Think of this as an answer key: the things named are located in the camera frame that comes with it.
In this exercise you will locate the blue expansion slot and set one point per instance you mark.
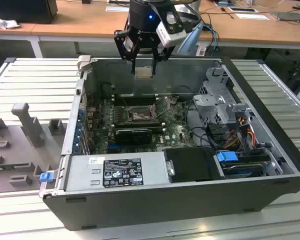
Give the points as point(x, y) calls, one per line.
point(113, 145)

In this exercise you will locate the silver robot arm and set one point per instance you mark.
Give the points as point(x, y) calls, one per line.
point(190, 15)

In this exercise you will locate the grey parts rack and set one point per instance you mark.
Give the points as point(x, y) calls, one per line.
point(20, 150)

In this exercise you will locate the white framed phone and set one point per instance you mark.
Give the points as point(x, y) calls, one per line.
point(242, 9)

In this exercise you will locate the green RAM stick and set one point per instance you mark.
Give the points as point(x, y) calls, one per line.
point(7, 165)

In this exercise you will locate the crumpled white paper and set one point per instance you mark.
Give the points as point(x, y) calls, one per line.
point(5, 23)

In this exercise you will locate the black open PC case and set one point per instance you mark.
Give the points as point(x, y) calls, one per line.
point(165, 207)

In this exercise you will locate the white flat tray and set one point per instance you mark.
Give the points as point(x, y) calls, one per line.
point(117, 8)

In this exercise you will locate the silver disk bay cage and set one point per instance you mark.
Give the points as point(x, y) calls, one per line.
point(215, 105)

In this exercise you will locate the white paper sheet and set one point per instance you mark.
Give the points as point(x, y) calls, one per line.
point(252, 16)

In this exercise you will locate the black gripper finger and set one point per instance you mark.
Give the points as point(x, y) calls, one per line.
point(123, 47)
point(165, 53)

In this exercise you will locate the silver perforated drive cage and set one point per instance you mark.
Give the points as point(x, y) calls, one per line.
point(218, 80)

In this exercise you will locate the small black graphics card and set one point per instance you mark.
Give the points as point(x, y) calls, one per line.
point(133, 137)

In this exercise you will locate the blue plastic case latch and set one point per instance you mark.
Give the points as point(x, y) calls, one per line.
point(46, 177)

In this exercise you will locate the small square CPU plate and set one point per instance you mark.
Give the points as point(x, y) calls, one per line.
point(143, 73)

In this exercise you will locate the RAM slot with white clips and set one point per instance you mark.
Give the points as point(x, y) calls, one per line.
point(157, 131)
point(135, 94)
point(135, 100)
point(137, 125)

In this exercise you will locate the CPU socket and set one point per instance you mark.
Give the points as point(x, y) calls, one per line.
point(137, 115)

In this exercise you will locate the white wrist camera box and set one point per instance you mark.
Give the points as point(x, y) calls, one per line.
point(171, 35)

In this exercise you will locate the black plastic shroud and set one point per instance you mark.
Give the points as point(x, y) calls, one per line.
point(190, 163)

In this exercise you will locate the silver power supply with label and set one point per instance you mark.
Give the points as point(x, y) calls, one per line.
point(80, 175)

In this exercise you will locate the green motherboard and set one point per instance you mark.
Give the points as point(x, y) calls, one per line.
point(175, 130)

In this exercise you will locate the dark flat tablet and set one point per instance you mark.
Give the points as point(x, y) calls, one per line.
point(291, 16)

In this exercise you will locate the hard disk in blue carrier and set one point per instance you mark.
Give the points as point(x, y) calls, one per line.
point(226, 157)

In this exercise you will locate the wooden desk with white legs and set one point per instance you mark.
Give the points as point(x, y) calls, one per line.
point(65, 22)

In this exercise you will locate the black box on desk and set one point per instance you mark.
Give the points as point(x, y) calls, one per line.
point(22, 11)

